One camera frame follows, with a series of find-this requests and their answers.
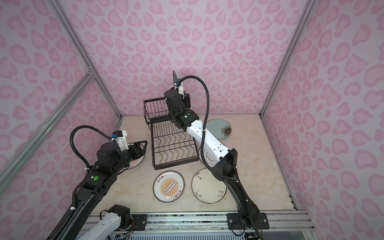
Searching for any light blue flower plate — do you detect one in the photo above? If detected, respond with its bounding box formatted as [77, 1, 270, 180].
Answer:
[206, 119, 232, 140]

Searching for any cream floral rim plate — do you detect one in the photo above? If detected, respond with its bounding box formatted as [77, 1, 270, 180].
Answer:
[192, 168, 227, 204]

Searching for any white plate quatrefoil emblem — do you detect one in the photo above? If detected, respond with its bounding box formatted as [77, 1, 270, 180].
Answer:
[203, 148, 221, 168]

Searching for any orange sunburst plate centre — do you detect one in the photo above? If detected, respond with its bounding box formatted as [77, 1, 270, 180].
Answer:
[153, 171, 185, 203]

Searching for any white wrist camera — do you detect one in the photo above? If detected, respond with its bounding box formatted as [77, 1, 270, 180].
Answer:
[173, 77, 185, 98]
[111, 130, 129, 151]

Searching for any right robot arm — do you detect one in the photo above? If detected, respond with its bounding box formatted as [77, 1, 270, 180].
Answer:
[164, 72, 260, 233]

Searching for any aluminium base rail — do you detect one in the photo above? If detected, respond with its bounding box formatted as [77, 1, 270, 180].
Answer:
[77, 209, 316, 240]

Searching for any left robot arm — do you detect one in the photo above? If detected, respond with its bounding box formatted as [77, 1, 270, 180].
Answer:
[47, 141, 148, 240]

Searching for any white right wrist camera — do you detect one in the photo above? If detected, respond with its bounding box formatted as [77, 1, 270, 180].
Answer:
[173, 77, 185, 98]

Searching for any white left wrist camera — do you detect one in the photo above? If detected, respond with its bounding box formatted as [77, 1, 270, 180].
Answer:
[111, 130, 129, 151]

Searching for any black wire dish rack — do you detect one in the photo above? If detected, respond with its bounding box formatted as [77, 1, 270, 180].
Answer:
[144, 98, 199, 170]

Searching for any orange sunburst plate left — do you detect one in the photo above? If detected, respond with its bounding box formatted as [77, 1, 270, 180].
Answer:
[124, 142, 147, 170]

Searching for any orange sunburst plate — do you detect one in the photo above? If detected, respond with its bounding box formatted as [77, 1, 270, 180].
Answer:
[124, 142, 147, 170]
[153, 171, 185, 203]

